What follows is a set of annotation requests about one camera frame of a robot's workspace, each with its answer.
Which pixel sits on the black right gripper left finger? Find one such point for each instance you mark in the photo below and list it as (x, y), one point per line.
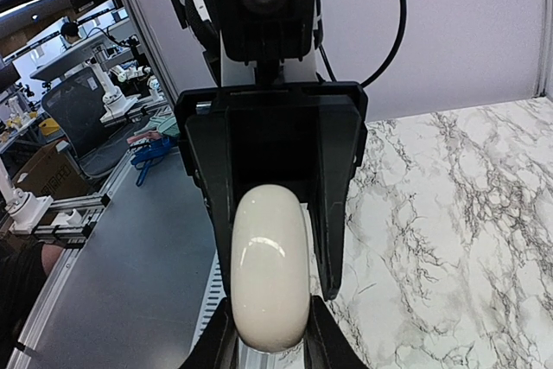
(217, 347)

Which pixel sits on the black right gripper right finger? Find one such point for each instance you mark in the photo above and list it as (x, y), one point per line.
(325, 346)

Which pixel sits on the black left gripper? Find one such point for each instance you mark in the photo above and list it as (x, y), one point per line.
(307, 137)

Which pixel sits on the white oval charging case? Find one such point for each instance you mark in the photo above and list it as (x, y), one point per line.
(270, 293)

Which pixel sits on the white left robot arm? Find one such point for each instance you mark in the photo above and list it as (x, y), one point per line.
(199, 17)

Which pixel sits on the blue plastic tool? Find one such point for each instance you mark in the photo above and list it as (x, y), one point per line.
(149, 155)

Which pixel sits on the black mesh office chair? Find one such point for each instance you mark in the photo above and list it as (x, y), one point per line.
(76, 106)

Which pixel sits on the brown cardboard box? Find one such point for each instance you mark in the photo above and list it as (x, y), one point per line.
(50, 173)

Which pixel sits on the aluminium front rail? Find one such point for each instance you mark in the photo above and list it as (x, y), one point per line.
(213, 293)

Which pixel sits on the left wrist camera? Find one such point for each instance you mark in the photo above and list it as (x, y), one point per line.
(268, 32)

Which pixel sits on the left aluminium corner post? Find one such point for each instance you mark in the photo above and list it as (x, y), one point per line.
(543, 85)

